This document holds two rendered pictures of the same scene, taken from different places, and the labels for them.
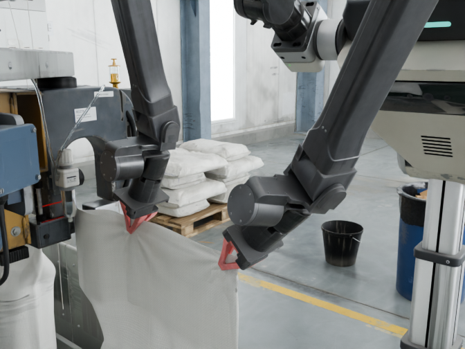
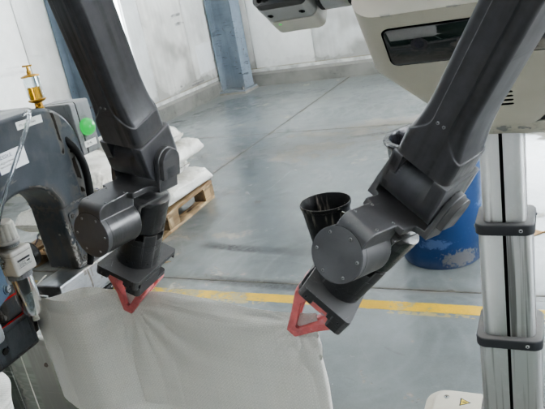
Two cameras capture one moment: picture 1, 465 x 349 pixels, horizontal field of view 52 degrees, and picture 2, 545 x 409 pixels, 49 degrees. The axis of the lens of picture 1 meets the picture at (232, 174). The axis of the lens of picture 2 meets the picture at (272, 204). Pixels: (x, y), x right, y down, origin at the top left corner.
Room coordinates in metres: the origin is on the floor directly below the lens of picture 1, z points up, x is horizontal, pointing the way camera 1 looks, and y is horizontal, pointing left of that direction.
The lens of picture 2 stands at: (0.13, 0.14, 1.45)
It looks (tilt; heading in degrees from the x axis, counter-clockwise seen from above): 20 degrees down; 349
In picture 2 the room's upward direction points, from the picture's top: 11 degrees counter-clockwise
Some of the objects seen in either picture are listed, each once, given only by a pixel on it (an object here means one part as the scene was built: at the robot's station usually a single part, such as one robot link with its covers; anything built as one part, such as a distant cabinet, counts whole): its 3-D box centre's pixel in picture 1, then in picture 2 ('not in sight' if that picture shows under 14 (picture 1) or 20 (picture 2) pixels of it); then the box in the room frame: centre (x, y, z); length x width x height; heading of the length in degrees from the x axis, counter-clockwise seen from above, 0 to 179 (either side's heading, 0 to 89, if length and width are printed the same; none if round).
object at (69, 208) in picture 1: (68, 202); (27, 294); (0.96, 0.34, 1.11); 0.03 x 0.03 x 0.06
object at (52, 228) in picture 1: (46, 229); (1, 339); (0.99, 0.41, 1.04); 0.08 x 0.06 x 0.05; 142
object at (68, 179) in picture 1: (68, 185); (19, 270); (0.97, 0.34, 1.14); 0.05 x 0.04 x 0.16; 142
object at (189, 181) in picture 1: (166, 174); not in sight; (4.05, 0.58, 0.44); 0.66 x 0.42 x 0.14; 46
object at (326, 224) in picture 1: (341, 244); (328, 221); (3.20, -0.78, 0.13); 0.30 x 0.30 x 0.26
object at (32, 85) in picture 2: (114, 74); (33, 88); (1.15, 0.28, 1.37); 0.03 x 0.02 x 0.03; 52
